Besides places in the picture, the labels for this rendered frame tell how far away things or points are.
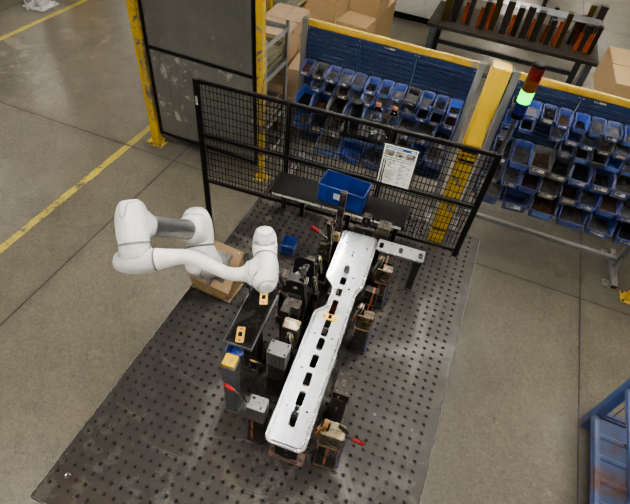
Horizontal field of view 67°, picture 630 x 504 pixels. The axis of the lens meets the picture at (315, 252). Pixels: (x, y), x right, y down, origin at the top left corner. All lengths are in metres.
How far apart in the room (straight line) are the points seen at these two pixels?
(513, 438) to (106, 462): 2.50
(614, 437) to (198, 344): 2.70
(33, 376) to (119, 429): 1.27
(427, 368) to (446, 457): 0.79
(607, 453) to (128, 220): 3.13
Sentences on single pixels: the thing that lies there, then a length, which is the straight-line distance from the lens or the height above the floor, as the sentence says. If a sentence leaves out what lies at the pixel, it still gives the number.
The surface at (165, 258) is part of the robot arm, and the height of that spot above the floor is 1.49.
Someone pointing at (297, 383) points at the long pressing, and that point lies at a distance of 2.30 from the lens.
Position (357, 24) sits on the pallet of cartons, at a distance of 6.35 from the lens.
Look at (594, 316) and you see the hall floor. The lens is 4.61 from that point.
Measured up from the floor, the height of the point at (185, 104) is 0.58.
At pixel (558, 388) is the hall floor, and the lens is 4.01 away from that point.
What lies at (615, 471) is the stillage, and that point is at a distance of 3.71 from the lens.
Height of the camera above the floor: 3.05
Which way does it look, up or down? 47 degrees down
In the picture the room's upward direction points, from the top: 7 degrees clockwise
